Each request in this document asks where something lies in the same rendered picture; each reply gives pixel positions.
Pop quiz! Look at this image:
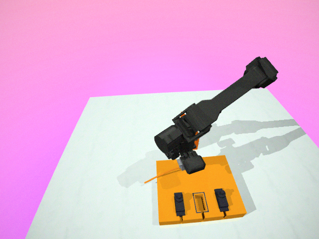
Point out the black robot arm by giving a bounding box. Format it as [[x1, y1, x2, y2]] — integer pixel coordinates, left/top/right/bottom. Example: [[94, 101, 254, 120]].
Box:
[[154, 56, 279, 160]]

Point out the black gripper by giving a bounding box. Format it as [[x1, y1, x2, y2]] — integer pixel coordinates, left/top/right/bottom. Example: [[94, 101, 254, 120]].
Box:
[[180, 140, 206, 174]]

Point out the orange flat deck plate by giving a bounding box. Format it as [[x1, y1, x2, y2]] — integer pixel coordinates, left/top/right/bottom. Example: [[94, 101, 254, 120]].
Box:
[[156, 155, 247, 225]]

